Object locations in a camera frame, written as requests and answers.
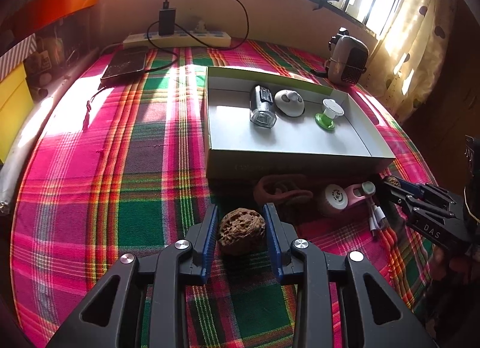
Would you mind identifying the white usb cable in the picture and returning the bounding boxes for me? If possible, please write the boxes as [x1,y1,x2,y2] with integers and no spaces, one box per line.
[364,197,391,239]

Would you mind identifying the pink clip with green pad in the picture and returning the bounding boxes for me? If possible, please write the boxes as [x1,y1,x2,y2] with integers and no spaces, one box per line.
[345,181,376,207]

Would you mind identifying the white round cap jar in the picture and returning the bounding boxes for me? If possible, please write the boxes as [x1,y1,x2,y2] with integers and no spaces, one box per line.
[319,184,348,215]

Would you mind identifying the brown wrinkled walnut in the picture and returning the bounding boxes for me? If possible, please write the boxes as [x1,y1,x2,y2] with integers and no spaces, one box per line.
[217,207,266,255]

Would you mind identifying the green white suction holder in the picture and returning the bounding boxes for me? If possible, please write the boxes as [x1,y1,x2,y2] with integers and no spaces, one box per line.
[315,99,344,131]

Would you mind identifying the spotted cream curtain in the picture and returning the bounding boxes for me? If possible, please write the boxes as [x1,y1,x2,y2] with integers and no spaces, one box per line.
[361,0,456,124]

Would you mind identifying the beige small space heater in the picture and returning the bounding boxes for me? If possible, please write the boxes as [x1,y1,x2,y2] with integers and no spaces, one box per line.
[325,27,369,86]

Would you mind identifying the plaid bed cloth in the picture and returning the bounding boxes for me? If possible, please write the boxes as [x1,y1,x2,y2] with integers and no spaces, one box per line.
[10,41,435,347]

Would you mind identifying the white round mini fan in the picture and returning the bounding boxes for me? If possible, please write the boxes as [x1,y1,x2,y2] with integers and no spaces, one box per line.
[274,90,305,117]

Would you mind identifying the white cardboard box tray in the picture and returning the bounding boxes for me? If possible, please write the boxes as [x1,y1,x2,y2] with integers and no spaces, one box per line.
[203,67,395,180]

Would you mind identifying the black clear cylindrical device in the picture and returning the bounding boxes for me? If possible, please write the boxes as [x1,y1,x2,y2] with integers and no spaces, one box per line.
[250,85,277,129]

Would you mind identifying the yellow box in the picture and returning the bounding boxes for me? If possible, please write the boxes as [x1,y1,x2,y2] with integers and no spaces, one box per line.
[0,63,33,164]

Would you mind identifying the black flat power bank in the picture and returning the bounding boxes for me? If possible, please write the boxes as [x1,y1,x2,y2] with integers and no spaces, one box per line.
[101,46,149,82]

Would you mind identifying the white power strip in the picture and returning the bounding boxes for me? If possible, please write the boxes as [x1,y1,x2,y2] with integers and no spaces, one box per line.
[122,30,231,48]

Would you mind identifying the black charger adapter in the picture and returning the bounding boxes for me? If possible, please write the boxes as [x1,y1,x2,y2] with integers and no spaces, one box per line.
[158,1,176,36]

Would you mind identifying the orange box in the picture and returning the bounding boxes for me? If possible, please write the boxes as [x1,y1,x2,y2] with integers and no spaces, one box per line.
[1,0,98,39]

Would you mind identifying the black charging cable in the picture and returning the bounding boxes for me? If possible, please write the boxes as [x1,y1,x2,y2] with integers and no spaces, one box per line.
[146,0,251,71]

